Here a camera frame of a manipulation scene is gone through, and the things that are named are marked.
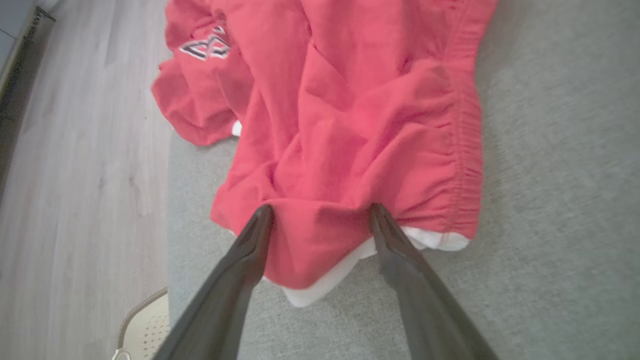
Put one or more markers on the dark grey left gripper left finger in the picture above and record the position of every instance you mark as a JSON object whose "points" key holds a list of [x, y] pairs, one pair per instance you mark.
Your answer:
{"points": [[225, 300]]}

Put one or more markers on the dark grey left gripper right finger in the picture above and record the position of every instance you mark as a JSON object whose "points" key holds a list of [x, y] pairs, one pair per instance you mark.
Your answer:
{"points": [[425, 310]]}

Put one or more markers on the red shorts with white stripe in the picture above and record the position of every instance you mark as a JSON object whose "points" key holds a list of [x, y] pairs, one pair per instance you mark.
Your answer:
{"points": [[350, 125]]}

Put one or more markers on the beige perforated laundry basket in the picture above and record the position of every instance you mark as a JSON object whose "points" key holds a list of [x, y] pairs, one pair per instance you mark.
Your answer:
{"points": [[150, 330]]}

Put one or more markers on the grey fabric sofa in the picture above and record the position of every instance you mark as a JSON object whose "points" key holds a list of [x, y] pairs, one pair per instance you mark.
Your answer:
{"points": [[550, 200]]}

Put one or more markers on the red jersey with lettering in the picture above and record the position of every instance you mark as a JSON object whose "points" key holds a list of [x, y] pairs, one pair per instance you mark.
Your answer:
{"points": [[200, 95]]}

